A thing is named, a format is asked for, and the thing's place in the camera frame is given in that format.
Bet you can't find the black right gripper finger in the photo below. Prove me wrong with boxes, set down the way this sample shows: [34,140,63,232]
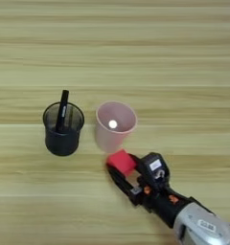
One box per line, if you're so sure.
[106,165,144,200]
[127,152,145,170]

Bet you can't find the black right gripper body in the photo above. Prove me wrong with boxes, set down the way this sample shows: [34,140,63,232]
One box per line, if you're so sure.
[129,184,192,230]

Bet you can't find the red cube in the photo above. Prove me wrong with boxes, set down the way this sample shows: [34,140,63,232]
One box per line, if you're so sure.
[105,148,138,177]

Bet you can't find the black mesh pen holder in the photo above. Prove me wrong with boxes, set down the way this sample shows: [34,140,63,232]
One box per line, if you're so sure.
[42,101,85,157]

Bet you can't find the black box with white label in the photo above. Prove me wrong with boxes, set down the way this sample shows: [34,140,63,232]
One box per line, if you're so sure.
[141,151,171,189]

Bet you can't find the pink plastic cup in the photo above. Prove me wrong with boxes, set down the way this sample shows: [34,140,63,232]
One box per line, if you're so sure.
[94,100,139,155]

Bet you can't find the black marker pen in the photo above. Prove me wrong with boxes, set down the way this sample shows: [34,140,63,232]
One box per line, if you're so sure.
[55,89,70,133]

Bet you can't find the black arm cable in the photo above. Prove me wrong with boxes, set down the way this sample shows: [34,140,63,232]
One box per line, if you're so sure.
[187,194,230,233]

